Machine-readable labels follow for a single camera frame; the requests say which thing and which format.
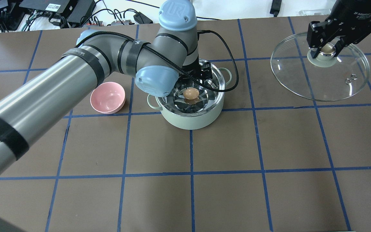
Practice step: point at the brown egg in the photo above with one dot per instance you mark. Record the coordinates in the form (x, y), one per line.
(191, 93)

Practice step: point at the pink bowl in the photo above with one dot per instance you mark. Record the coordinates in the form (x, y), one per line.
(108, 98)

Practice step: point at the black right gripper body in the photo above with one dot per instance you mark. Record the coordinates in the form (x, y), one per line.
(355, 12)

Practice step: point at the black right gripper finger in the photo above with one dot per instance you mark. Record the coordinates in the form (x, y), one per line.
(340, 45)
(316, 47)

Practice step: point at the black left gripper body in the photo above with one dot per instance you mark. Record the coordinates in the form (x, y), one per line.
(202, 71)

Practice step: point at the pale green cooking pot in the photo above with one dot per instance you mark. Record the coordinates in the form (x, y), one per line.
(188, 114)

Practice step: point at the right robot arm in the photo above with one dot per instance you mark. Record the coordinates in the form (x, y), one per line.
(350, 9)

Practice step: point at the black power adapter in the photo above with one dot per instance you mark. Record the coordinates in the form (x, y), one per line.
(140, 18)

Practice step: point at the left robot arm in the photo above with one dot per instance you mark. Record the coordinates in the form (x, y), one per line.
(30, 111)

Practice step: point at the glass pot lid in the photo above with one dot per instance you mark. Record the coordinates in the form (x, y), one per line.
(326, 78)

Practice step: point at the black red computer box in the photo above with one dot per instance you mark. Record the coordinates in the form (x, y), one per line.
(74, 11)

